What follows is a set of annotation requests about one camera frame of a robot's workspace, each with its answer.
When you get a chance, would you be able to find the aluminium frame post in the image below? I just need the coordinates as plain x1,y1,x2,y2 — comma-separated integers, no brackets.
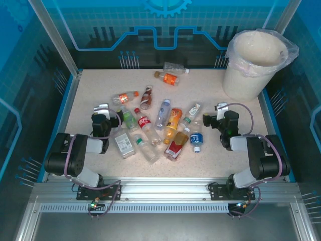
28,0,82,77
261,0,303,35

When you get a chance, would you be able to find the clear bottle white cap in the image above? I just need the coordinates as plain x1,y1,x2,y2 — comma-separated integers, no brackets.
163,61,190,75

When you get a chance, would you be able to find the orange juice bottle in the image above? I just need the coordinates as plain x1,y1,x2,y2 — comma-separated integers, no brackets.
163,107,183,145

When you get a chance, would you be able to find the beige plastic bin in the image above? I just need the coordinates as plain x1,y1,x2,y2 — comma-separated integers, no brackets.
222,29,287,101

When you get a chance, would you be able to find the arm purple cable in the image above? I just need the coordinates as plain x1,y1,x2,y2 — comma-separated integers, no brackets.
64,107,123,219
217,102,286,219

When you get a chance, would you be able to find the blue table side rail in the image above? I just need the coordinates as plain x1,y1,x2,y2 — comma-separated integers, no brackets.
37,70,83,183
258,90,298,183

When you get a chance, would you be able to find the red label tea bottle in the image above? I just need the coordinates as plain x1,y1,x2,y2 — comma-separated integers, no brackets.
164,127,191,162

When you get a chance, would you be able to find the white label square bottle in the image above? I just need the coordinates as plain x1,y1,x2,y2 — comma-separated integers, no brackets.
113,129,136,160

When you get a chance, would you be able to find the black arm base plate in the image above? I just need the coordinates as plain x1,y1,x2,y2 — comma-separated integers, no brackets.
210,184,256,201
76,184,123,201

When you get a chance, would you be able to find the white bottle green red print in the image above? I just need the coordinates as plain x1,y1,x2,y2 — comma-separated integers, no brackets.
188,102,202,119

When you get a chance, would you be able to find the red label cola bottle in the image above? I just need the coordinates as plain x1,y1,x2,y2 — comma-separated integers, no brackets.
133,107,163,147

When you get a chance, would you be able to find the slotted grey cable duct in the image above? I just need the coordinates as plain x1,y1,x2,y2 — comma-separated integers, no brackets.
39,203,230,214

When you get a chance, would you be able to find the blue label bottle white cap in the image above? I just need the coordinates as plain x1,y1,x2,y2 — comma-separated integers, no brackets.
189,122,204,154

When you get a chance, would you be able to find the brown label drink bottle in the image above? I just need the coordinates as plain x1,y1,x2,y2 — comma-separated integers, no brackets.
139,85,154,110

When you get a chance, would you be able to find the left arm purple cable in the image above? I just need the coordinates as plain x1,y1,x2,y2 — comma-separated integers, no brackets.
64,107,123,219

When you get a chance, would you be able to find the grey metal bottom panel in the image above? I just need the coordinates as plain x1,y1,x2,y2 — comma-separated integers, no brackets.
32,213,301,241

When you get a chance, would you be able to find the large clear bottle green cap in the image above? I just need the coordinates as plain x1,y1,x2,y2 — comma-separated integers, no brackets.
133,134,159,164

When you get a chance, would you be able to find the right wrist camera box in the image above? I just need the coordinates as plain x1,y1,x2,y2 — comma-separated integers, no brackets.
214,102,229,121

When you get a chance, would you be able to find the aluminium front rail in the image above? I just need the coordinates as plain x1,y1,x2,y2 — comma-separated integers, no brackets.
32,176,301,203

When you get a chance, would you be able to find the green label clear bottle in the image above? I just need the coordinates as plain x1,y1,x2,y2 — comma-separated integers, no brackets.
119,105,138,133

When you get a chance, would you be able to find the clear bottle blue cap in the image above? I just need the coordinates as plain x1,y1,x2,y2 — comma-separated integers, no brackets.
154,98,172,132

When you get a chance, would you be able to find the orange label bottle brown cap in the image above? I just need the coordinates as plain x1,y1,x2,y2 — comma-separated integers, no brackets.
153,71,181,87

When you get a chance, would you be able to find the clear plastic bin liner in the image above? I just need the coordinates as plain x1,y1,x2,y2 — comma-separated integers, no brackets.
225,28,300,78

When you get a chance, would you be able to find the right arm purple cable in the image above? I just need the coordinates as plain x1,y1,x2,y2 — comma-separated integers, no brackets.
217,102,286,219

